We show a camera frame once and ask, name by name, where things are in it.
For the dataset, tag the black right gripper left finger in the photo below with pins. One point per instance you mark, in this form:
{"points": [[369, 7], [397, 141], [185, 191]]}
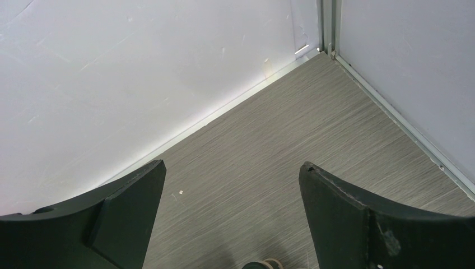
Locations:
{"points": [[107, 227]]}

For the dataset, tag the small black cap bottle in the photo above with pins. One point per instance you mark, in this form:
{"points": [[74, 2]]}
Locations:
{"points": [[269, 263]]}

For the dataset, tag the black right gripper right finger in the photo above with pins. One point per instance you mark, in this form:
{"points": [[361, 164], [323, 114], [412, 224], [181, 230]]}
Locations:
{"points": [[354, 228]]}

